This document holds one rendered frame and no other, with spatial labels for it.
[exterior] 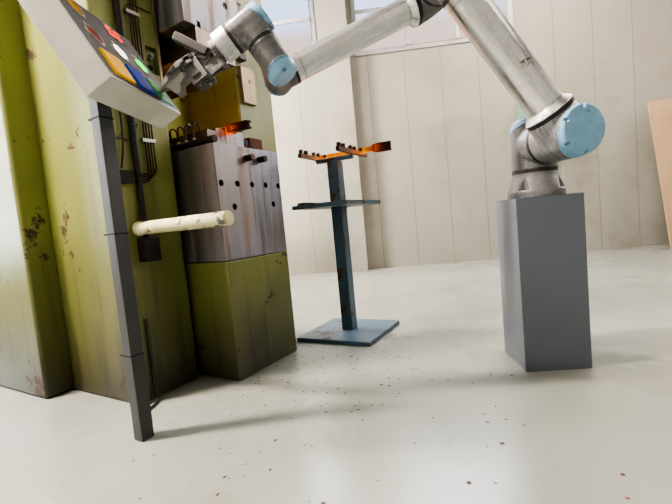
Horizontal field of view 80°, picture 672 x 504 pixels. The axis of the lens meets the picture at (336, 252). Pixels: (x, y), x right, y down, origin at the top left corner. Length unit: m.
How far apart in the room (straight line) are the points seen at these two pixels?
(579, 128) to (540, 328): 0.65
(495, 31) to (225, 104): 1.27
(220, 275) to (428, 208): 3.43
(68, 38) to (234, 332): 1.04
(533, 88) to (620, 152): 4.07
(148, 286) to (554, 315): 1.43
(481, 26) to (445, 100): 3.53
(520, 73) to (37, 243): 1.80
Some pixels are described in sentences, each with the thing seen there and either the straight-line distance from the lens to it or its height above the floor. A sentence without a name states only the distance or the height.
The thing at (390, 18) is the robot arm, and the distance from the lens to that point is 1.49.
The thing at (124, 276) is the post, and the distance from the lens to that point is 1.28.
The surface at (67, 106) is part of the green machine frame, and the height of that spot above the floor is 1.08.
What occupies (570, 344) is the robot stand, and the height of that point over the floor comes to 0.09.
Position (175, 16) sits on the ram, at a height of 1.39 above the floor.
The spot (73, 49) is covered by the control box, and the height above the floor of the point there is 1.03.
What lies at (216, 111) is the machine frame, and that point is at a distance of 2.17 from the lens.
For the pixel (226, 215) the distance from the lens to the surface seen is 1.24.
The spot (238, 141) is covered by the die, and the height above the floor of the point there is 0.95.
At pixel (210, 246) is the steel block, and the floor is 0.53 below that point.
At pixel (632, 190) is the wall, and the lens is 5.47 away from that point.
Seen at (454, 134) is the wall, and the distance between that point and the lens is 4.85.
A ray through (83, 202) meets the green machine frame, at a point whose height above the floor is 0.73.
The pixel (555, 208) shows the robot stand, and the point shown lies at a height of 0.55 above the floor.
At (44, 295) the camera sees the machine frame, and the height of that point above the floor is 0.40.
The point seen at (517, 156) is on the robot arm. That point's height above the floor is 0.75.
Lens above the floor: 0.58
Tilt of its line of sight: 4 degrees down
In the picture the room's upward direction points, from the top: 5 degrees counter-clockwise
